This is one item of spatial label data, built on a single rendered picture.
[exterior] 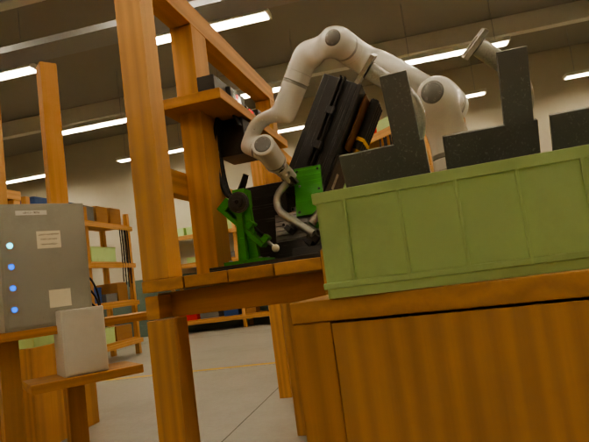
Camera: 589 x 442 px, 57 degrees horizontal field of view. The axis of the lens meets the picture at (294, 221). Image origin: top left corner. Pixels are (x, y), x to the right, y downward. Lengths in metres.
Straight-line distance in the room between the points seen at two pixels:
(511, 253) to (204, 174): 1.42
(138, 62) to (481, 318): 1.34
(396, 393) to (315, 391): 0.13
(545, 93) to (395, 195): 11.13
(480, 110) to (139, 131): 10.24
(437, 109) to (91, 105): 9.87
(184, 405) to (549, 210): 1.20
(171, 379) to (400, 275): 1.00
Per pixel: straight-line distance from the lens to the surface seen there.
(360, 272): 0.85
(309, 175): 2.20
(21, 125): 11.95
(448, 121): 1.64
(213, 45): 2.44
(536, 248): 0.84
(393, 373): 0.87
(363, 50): 1.91
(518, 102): 0.96
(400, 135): 0.95
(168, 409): 1.71
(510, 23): 10.01
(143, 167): 1.73
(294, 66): 1.94
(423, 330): 0.85
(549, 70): 12.09
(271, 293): 1.62
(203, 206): 2.05
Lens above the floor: 0.83
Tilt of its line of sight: 6 degrees up
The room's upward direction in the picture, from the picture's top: 8 degrees counter-clockwise
